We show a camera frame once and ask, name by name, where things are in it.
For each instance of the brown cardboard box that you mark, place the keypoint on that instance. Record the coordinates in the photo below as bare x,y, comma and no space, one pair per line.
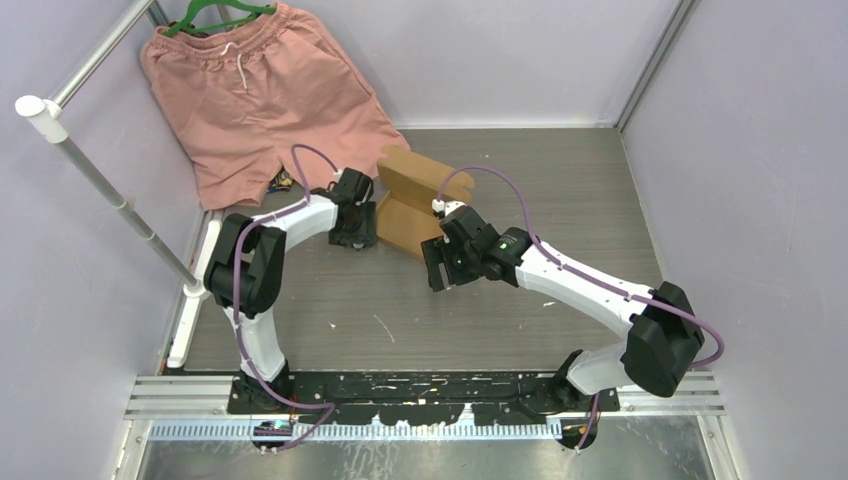
404,216

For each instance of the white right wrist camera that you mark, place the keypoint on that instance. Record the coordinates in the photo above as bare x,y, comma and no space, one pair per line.
443,208

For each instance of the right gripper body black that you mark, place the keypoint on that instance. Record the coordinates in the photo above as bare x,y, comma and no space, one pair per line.
460,264

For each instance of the pink shorts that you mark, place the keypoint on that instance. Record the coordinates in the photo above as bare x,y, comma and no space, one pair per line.
278,94

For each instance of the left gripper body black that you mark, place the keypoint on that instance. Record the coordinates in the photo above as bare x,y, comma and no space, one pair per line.
362,230

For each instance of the slotted aluminium rail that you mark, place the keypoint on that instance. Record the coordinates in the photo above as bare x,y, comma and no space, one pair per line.
278,430

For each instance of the green clothes hanger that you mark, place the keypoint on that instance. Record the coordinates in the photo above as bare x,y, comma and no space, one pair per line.
204,16

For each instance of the small colourful object under shorts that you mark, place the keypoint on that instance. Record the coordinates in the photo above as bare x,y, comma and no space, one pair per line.
282,182

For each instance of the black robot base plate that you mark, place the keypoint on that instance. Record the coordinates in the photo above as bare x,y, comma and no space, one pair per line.
422,398

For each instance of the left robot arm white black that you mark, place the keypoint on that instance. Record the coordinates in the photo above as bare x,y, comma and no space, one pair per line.
245,270

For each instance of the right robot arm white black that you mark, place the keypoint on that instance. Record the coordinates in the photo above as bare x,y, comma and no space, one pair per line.
658,338

